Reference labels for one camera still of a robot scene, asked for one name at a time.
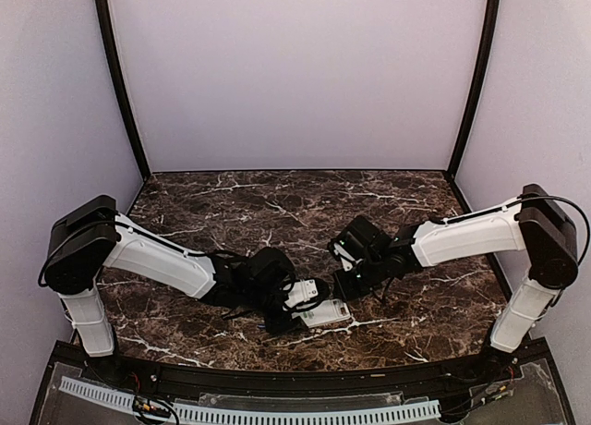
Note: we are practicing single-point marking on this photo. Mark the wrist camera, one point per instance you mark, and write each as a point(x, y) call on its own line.
point(302, 293)
point(341, 254)

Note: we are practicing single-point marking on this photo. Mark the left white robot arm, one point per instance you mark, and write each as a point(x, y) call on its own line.
point(97, 236)

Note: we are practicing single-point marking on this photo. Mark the white remote control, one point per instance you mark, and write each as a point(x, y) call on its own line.
point(329, 311)

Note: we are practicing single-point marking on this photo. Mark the black frame post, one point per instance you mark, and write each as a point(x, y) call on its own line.
point(476, 86)
point(120, 88)

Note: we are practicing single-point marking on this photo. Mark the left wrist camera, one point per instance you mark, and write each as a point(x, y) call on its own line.
point(302, 293)

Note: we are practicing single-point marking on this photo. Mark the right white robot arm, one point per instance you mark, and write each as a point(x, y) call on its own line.
point(533, 222)

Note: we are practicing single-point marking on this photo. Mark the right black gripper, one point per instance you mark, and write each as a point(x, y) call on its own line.
point(343, 288)

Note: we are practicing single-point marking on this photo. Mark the right black frame post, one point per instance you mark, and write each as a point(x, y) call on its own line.
point(476, 86)

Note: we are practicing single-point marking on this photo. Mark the left black frame post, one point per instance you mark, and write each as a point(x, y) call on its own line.
point(120, 88)

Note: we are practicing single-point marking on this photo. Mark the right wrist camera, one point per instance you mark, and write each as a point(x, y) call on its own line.
point(341, 254)

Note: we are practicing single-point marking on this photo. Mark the black curved front rail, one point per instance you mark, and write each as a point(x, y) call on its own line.
point(447, 378)

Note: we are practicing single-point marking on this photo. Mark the white slotted cable duct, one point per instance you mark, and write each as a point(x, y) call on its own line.
point(224, 410)

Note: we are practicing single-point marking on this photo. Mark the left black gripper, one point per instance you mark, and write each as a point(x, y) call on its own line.
point(284, 325)

